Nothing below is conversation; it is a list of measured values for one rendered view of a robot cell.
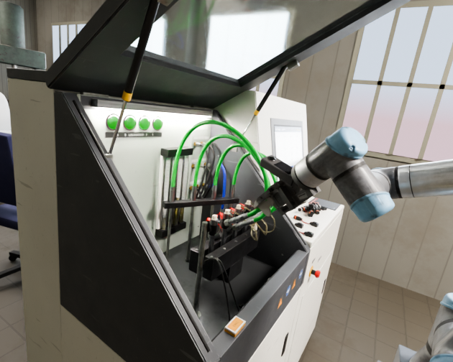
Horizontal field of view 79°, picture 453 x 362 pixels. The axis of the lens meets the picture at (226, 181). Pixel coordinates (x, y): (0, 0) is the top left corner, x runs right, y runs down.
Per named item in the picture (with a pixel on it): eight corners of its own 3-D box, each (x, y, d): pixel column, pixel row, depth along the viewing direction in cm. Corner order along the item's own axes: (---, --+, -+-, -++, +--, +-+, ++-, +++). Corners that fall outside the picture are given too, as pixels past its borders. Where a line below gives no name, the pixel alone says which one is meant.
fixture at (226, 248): (208, 299, 94) (213, 259, 90) (186, 286, 99) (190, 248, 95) (254, 261, 122) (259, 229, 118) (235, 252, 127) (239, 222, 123)
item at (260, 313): (212, 414, 63) (221, 357, 59) (197, 401, 65) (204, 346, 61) (300, 287, 114) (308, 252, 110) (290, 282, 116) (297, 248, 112)
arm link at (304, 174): (299, 156, 63) (318, 149, 68) (287, 167, 67) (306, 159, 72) (318, 184, 61) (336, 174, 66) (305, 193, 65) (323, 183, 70)
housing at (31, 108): (65, 475, 108) (52, 70, 71) (31, 425, 123) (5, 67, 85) (241, 298, 224) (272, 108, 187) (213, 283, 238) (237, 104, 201)
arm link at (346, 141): (359, 160, 53) (334, 125, 55) (320, 187, 61) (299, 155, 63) (378, 152, 57) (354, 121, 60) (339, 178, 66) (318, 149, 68)
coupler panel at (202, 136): (191, 201, 122) (198, 130, 114) (185, 199, 124) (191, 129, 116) (208, 195, 133) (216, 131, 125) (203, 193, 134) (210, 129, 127)
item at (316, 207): (316, 220, 138) (318, 210, 137) (295, 214, 144) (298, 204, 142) (326, 210, 157) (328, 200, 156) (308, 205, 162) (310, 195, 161)
